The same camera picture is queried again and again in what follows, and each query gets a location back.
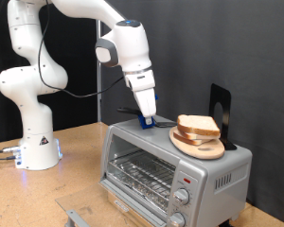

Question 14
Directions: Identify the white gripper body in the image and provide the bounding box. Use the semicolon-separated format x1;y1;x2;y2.
124;69;158;118

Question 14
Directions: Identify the metal spatula with blue block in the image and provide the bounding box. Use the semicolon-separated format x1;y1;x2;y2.
116;107;178;131

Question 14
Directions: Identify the glass oven door with handle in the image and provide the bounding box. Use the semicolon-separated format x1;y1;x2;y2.
55;180;169;227

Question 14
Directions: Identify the silver oven knob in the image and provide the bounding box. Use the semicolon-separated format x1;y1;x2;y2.
169;211;186;227
173;188;191;206

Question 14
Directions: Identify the wooden box under oven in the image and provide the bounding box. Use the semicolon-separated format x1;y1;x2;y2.
107;192;159;227

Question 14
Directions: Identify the silver toaster oven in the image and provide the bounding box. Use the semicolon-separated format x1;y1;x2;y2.
98;114;254;227

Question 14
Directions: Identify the grey metal pole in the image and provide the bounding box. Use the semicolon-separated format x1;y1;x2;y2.
96;19;103;123

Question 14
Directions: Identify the round wooden cutting board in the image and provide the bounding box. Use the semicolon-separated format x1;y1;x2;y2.
169;126;225;160

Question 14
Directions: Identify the grey fabric backdrop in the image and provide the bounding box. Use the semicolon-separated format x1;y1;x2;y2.
101;0;284;226

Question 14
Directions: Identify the black fabric backdrop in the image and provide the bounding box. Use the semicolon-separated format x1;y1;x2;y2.
0;0;98;145

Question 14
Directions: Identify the black metal bookend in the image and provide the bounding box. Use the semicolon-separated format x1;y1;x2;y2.
208;83;238;151

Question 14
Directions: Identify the wire oven rack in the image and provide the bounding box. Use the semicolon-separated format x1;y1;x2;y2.
107;149;177;212

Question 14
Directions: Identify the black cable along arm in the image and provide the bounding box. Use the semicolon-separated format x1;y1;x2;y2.
37;0;125;98

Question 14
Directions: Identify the base cable with silver connector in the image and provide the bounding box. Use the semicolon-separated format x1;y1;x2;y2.
0;145;22;154

